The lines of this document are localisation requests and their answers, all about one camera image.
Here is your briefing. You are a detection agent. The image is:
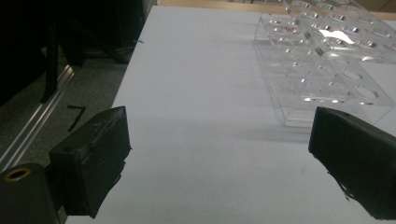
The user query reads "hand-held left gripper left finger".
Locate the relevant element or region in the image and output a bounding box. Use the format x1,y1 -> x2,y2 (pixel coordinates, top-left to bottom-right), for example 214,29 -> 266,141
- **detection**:
49,105 -> 132,219

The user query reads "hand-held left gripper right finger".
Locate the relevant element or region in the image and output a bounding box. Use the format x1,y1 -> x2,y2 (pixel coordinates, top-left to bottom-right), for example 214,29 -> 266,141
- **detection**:
307,105 -> 396,221

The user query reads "clear acrylic tube rack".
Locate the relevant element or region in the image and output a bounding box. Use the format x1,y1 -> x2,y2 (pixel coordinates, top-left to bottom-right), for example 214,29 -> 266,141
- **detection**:
253,0 -> 396,129

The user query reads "black stand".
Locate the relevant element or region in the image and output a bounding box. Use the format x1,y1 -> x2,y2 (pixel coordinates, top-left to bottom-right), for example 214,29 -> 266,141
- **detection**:
40,15 -> 132,104

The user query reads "white table board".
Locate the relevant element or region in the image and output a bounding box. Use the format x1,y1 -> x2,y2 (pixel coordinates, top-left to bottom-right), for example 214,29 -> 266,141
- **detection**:
64,5 -> 396,224

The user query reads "black curtain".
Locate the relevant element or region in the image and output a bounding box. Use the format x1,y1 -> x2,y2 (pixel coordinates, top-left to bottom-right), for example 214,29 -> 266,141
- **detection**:
0,0 -> 64,106

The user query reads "aluminium floor rail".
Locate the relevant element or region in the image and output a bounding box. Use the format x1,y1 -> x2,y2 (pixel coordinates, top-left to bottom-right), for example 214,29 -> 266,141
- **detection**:
0,64 -> 76,172

